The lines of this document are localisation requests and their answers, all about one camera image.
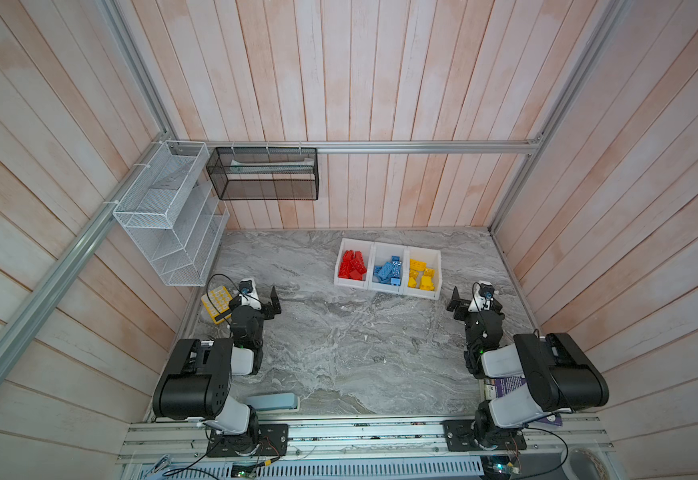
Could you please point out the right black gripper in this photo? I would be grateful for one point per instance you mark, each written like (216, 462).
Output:
(462, 308)

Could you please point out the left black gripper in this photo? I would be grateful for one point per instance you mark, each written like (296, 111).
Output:
(266, 308)

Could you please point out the yellow sloped brick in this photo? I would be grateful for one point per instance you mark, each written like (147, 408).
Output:
(413, 279)

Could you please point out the yellow long brick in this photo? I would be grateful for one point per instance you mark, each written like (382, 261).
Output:
(417, 265)

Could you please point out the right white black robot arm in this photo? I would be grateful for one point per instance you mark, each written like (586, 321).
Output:
(558, 376)

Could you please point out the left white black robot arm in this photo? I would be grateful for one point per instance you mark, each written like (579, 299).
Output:
(195, 385)

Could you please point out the yellow calculator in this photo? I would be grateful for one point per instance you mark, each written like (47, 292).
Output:
(216, 304)

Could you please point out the right white bin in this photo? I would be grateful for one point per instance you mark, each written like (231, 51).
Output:
(422, 273)

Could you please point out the white bin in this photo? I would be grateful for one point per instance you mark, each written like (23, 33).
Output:
(422, 273)
(382, 253)
(366, 247)

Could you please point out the purple book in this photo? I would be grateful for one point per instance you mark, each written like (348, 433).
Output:
(495, 388)

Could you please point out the light blue case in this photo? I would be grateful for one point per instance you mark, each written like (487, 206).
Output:
(273, 402)

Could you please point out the middle white bin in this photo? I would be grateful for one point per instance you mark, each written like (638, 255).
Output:
(382, 253)

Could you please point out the left white bin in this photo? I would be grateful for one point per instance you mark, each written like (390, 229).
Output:
(366, 247)

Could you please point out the black mesh basket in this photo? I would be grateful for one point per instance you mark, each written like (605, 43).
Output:
(264, 173)

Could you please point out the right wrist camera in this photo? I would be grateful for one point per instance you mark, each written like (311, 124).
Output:
(483, 297)

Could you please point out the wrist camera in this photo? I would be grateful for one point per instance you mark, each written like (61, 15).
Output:
(248, 294)
(483, 297)

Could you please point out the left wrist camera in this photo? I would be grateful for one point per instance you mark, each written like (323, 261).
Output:
(248, 294)

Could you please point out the white wire mesh shelf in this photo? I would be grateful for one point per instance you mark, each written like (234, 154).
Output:
(171, 213)

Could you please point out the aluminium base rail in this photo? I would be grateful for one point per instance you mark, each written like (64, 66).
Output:
(357, 437)

